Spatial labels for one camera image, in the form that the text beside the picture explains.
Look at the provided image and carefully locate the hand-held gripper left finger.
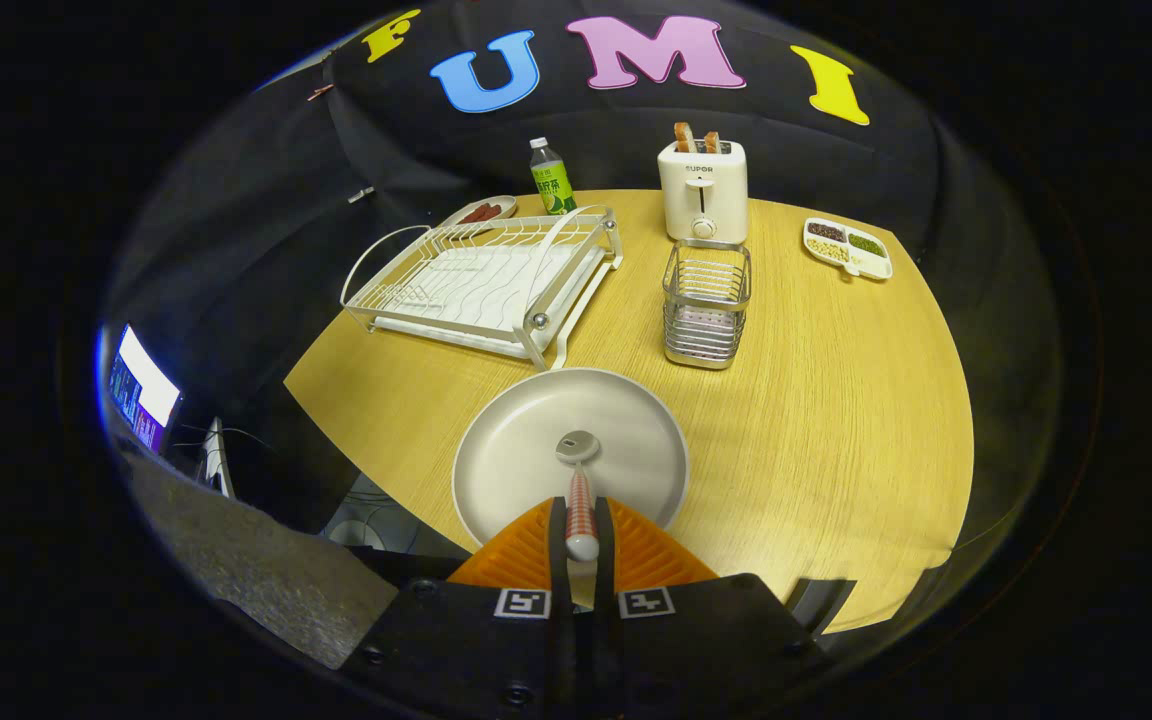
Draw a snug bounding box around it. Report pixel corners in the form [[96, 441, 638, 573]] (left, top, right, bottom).
[[341, 496, 585, 720]]

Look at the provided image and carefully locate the green label bottle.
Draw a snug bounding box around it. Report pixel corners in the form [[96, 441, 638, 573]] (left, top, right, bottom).
[[529, 137, 578, 216]]

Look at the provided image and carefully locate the white round plate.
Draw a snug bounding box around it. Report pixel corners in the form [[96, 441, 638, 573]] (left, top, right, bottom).
[[451, 367, 691, 549]]

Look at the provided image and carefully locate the white wire dish rack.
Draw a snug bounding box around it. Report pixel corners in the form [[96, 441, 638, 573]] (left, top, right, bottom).
[[339, 205, 625, 372]]

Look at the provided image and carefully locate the metal wire basket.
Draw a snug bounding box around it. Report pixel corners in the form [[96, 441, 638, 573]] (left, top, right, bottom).
[[662, 240, 753, 371]]

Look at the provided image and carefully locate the spoon with checkered handle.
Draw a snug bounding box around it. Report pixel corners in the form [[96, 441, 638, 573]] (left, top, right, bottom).
[[554, 430, 602, 563]]

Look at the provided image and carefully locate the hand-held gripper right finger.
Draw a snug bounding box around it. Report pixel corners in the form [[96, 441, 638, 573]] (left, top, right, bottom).
[[584, 496, 832, 720]]

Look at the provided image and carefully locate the computer monitor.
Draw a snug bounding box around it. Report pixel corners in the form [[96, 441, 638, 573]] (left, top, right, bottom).
[[106, 322, 182, 456]]

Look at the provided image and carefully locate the small plate with sausages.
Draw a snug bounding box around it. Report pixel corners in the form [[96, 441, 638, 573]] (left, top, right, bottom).
[[441, 195, 519, 228]]

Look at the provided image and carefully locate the black table clamp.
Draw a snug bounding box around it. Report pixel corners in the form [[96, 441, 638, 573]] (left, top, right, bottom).
[[786, 577, 857, 637]]

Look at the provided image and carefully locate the white divided tray with beans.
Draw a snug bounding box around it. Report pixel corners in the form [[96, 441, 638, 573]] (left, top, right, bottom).
[[802, 217, 894, 281]]

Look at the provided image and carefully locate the white toaster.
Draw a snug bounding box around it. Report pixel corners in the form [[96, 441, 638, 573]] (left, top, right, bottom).
[[657, 138, 750, 244]]

